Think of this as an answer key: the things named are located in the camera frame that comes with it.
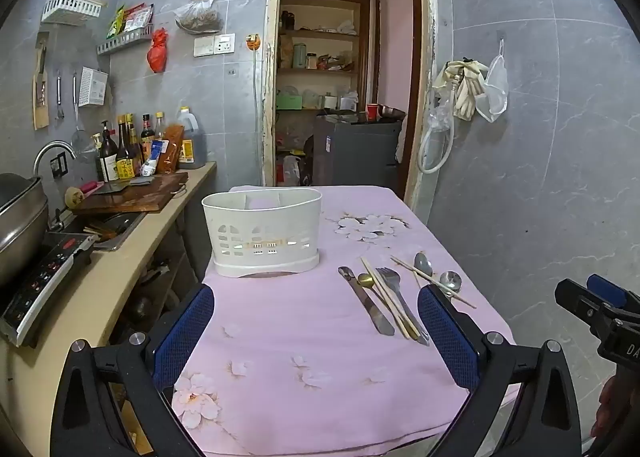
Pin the red seasoning packet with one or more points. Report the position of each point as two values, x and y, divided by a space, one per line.
137 17

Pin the orange wall hook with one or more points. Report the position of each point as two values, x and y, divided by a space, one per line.
253 42

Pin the hanging wooden board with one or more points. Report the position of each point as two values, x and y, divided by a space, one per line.
41 97

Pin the white wall basket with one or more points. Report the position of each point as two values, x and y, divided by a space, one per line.
70 9

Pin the person's right hand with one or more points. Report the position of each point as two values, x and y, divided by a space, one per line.
612 409

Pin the white plastic utensil holder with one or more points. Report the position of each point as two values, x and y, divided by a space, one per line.
262 232

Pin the hanging metal strainer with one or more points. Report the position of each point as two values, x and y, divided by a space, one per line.
81 139

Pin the clear hanging bag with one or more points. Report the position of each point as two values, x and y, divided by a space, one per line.
199 17

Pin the white wall switch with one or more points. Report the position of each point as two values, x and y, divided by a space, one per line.
203 46

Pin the pink floral tablecloth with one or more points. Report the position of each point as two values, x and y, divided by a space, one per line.
300 337

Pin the steel wok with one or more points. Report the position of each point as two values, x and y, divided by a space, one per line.
20 232

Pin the pump soap bottle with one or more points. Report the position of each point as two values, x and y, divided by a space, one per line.
107 162

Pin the red cup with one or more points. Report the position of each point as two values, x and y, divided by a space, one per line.
372 113

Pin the white wall outlet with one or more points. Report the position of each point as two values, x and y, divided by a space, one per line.
224 43

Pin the cream rubber gloves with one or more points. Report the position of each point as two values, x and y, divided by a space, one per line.
467 87

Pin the clear plastic bag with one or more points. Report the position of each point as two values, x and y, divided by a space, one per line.
440 114

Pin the green box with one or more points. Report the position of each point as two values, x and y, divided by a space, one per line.
289 101

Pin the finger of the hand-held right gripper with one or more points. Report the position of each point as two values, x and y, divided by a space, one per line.
607 289
580 299

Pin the steel fork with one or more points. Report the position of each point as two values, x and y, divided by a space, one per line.
395 282

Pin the black induction cooker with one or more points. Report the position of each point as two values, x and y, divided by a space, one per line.
45 277

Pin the beige kitchen counter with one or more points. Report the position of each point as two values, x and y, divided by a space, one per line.
130 267

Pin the green snack packet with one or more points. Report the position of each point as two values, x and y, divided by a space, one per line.
116 23

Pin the dark sauce bottle red cap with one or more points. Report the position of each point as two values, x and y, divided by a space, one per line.
147 129

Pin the grey metal wall shelf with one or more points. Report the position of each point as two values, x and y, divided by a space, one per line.
125 42

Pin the steel table knife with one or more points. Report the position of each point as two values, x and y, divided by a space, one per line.
370 307

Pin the hanging metal peeler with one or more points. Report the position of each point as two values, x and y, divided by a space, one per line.
59 92

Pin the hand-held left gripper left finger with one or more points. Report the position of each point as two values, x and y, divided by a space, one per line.
185 332

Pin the orange noodle packet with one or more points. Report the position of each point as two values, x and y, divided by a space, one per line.
172 149

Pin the chrome faucet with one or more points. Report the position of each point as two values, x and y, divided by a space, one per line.
50 149

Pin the metal bowl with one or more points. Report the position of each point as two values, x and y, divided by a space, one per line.
391 112

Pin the dark sauce bottle yellow label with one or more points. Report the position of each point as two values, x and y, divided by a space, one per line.
125 162

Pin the white and blue packet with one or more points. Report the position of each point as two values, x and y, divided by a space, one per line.
152 159

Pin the steel sink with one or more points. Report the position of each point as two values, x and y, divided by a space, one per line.
112 229

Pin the round silver soup spoon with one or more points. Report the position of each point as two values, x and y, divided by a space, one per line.
450 281

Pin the wooden door frame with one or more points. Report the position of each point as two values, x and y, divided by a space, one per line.
424 87

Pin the gold spoon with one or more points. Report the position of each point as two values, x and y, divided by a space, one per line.
366 280

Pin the grey cabinet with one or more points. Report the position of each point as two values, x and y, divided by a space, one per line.
355 152

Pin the large dark oil jug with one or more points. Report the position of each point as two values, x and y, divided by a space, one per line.
192 142

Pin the wooden cutting board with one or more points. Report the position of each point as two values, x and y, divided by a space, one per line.
135 199

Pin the white perforated wall holder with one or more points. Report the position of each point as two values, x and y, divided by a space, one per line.
94 87

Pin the red plastic bag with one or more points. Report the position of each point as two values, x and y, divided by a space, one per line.
157 54

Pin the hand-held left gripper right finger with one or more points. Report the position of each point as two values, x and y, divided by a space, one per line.
445 332

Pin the wooden shelf unit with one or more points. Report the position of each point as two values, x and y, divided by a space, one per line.
325 34

